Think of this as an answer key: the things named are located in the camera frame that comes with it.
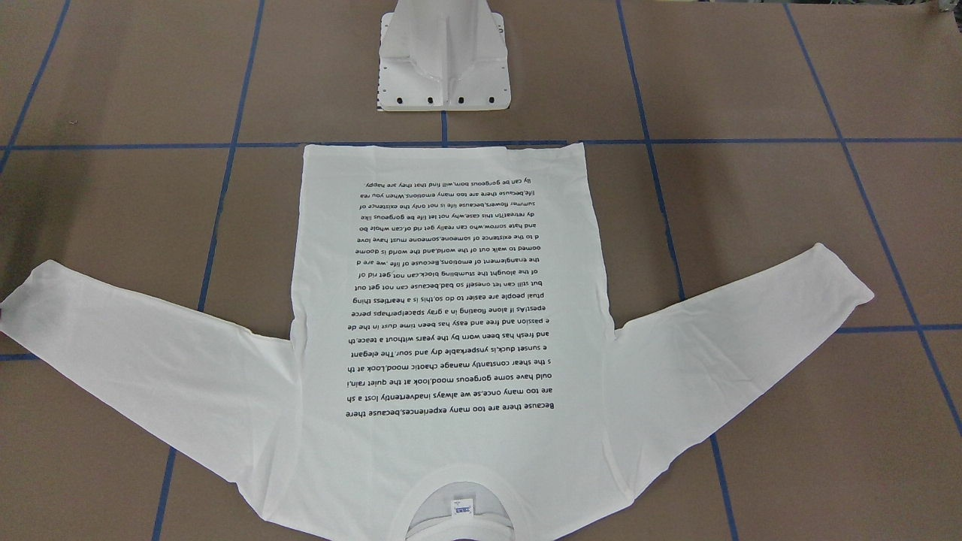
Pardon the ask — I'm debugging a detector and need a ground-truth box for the white long-sleeve printed shirt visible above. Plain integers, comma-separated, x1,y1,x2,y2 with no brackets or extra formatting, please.
2,144,873,540

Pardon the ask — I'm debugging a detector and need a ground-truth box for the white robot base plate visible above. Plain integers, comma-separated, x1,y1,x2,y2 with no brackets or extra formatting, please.
377,1,512,112

